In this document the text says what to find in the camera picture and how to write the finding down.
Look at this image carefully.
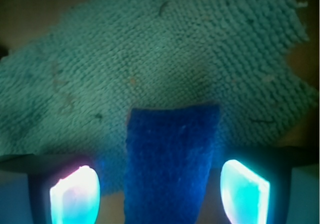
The blue sponge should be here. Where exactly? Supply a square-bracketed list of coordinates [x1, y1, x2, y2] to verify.
[124, 103, 220, 224]

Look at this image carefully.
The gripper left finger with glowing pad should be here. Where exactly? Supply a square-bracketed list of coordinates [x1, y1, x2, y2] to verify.
[0, 154, 101, 224]

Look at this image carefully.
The teal terry cloth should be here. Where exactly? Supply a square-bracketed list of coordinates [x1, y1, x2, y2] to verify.
[0, 0, 319, 194]

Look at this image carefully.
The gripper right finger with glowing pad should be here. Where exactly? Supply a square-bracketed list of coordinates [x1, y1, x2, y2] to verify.
[219, 146, 320, 224]

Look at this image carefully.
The brown paper bag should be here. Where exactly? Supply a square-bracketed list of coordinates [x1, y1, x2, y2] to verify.
[0, 0, 320, 224]

